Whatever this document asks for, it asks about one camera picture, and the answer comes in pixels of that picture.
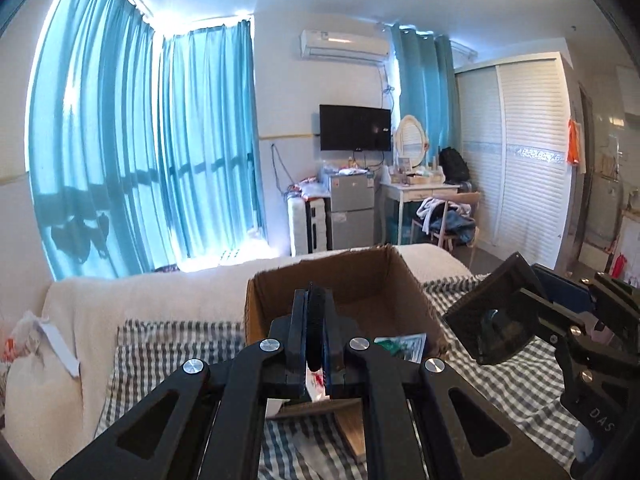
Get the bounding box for silver fridge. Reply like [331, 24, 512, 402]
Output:
[327, 170, 377, 251]

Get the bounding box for white air conditioner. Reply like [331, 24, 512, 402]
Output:
[299, 29, 392, 65]

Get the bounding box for brown cardboard box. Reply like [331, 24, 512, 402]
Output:
[244, 242, 451, 418]

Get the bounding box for white suitcase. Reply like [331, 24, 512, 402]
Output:
[287, 197, 315, 257]

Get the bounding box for beige carton box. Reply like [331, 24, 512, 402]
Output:
[334, 400, 372, 463]

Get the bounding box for black wall cable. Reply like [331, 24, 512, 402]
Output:
[270, 143, 297, 196]

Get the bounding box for white paper tag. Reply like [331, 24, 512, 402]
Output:
[37, 321, 81, 377]

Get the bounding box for narrow blue curtain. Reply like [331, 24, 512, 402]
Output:
[389, 22, 460, 161]

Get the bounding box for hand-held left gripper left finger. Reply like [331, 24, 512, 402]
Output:
[50, 287, 308, 480]

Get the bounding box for wide blue curtain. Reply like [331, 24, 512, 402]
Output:
[27, 0, 166, 281]

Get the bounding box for white louvred wardrobe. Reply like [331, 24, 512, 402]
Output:
[454, 52, 573, 271]

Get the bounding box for oval white-framed mirror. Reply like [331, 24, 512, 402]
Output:
[392, 115, 430, 171]

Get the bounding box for red white plastic bag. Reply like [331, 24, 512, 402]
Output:
[0, 310, 43, 366]

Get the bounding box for wooden chair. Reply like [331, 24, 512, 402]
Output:
[410, 191, 482, 256]

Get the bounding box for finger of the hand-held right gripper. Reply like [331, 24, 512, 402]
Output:
[532, 262, 599, 314]
[520, 287, 609, 357]

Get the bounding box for black square case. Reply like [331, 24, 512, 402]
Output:
[442, 252, 543, 367]

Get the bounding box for pile of clothes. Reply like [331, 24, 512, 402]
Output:
[415, 197, 476, 246]

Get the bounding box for green packet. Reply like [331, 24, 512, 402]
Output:
[374, 334, 429, 362]

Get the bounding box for black television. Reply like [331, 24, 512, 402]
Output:
[319, 104, 392, 152]

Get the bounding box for red white packet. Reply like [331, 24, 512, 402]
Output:
[304, 364, 328, 402]

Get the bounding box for black backpack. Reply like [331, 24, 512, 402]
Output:
[438, 146, 472, 186]

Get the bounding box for checked cloth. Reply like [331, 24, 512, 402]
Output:
[95, 272, 601, 480]

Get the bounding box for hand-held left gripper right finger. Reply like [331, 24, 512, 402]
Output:
[322, 287, 573, 480]

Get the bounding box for white dressing table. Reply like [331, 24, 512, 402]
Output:
[377, 180, 461, 246]

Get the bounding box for orange cloth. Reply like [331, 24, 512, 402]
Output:
[567, 119, 582, 166]

